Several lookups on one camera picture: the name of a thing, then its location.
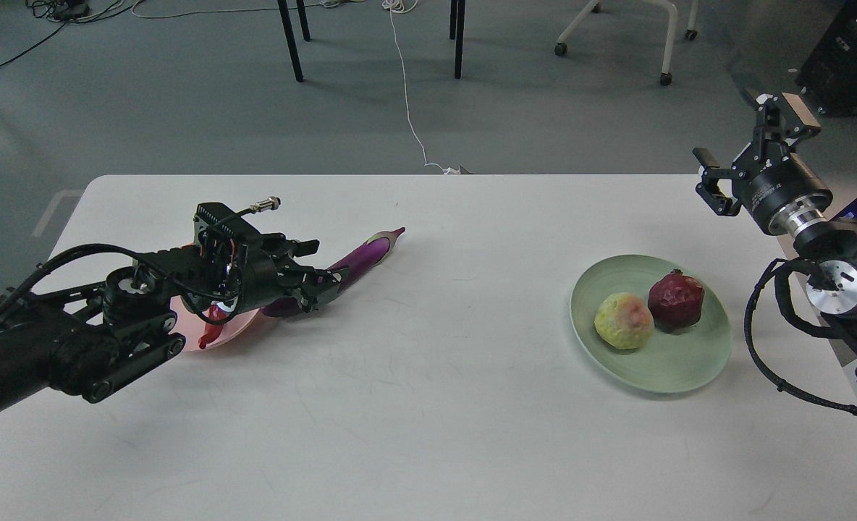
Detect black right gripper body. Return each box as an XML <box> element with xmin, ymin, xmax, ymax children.
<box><xmin>733</xmin><ymin>148</ymin><xmax>833</xmax><ymax>235</ymax></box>

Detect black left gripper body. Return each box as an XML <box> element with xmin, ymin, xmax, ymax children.
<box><xmin>193</xmin><ymin>203</ymin><xmax>304</xmax><ymax>313</ymax></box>

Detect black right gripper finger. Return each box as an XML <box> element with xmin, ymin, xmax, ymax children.
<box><xmin>744</xmin><ymin>93</ymin><xmax>822</xmax><ymax>166</ymax></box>
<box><xmin>693</xmin><ymin>148</ymin><xmax>744</xmax><ymax>217</ymax></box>

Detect purple eggplant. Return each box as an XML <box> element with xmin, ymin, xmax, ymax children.
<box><xmin>259</xmin><ymin>226</ymin><xmax>406</xmax><ymax>318</ymax></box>

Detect red chili pepper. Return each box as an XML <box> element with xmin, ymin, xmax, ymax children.
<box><xmin>198</xmin><ymin>302</ymin><xmax>233</xmax><ymax>350</ymax></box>

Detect dark red pomegranate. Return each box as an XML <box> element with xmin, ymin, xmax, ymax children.
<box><xmin>648</xmin><ymin>269</ymin><xmax>704</xmax><ymax>332</ymax></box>

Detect yellow-green apple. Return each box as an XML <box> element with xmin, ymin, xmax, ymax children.
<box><xmin>594</xmin><ymin>292</ymin><xmax>656</xmax><ymax>350</ymax></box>

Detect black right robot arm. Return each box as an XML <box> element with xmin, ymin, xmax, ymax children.
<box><xmin>693</xmin><ymin>93</ymin><xmax>857</xmax><ymax>416</ymax></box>

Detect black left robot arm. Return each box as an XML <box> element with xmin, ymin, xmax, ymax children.
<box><xmin>0</xmin><ymin>198</ymin><xmax>350</xmax><ymax>412</ymax></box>

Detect black equipment case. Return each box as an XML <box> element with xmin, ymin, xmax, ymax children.
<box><xmin>795</xmin><ymin>1</ymin><xmax>857</xmax><ymax>117</ymax></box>

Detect pink plate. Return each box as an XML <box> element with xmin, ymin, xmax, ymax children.
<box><xmin>171</xmin><ymin>299</ymin><xmax>279</xmax><ymax>352</ymax></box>

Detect green plate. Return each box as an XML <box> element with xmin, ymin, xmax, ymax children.
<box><xmin>570</xmin><ymin>255</ymin><xmax>733</xmax><ymax>394</ymax></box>

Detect white office chair base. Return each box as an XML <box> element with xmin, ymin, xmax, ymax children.
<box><xmin>553</xmin><ymin>1</ymin><xmax>702</xmax><ymax>89</ymax></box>

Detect black table legs left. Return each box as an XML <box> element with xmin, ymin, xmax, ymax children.
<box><xmin>276</xmin><ymin>0</ymin><xmax>311</xmax><ymax>82</ymax></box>

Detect black table legs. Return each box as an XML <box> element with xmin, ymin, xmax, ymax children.
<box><xmin>276</xmin><ymin>0</ymin><xmax>311</xmax><ymax>82</ymax></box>
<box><xmin>449</xmin><ymin>0</ymin><xmax>466</xmax><ymax>80</ymax></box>

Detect black table legs right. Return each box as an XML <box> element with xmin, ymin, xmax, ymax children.
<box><xmin>449</xmin><ymin>0</ymin><xmax>466</xmax><ymax>80</ymax></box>

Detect white cable on floor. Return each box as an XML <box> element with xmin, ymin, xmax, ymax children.
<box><xmin>381</xmin><ymin>0</ymin><xmax>465</xmax><ymax>176</ymax></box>

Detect black cables on floor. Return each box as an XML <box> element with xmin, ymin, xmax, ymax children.
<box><xmin>0</xmin><ymin>0</ymin><xmax>147</xmax><ymax>84</ymax></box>

